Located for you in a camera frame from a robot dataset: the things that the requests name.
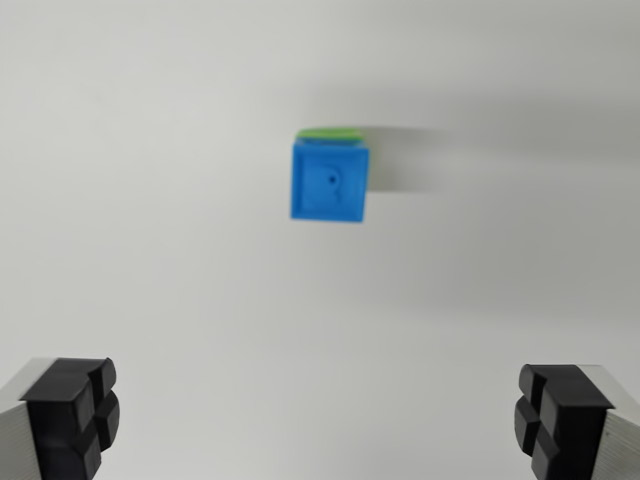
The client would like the green cube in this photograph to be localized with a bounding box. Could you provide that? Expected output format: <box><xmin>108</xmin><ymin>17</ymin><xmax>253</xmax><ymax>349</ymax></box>
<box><xmin>294</xmin><ymin>127</ymin><xmax>365</xmax><ymax>146</ymax></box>

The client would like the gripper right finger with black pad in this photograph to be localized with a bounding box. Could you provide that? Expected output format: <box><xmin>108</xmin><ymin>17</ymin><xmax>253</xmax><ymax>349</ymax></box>
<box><xmin>512</xmin><ymin>363</ymin><xmax>640</xmax><ymax>480</ymax></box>

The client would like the blue cube with number two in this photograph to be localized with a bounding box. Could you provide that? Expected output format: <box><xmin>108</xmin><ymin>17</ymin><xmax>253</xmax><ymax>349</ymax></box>
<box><xmin>289</xmin><ymin>138</ymin><xmax>371</xmax><ymax>223</ymax></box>

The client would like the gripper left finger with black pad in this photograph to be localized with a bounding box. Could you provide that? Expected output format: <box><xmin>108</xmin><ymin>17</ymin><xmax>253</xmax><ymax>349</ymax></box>
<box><xmin>0</xmin><ymin>356</ymin><xmax>121</xmax><ymax>480</ymax></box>

